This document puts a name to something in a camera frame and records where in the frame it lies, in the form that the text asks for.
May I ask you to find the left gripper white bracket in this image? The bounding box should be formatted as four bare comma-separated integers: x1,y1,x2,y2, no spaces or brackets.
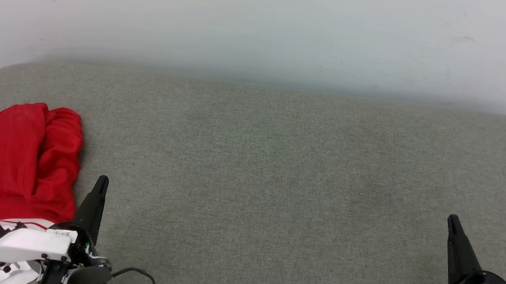
0,161,126,284

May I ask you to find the red white basketball jersey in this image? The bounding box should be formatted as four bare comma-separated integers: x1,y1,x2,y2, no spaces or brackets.
0,97,91,284

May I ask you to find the grey fabric sofa cushion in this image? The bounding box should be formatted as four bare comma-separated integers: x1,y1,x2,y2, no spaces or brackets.
0,45,506,284

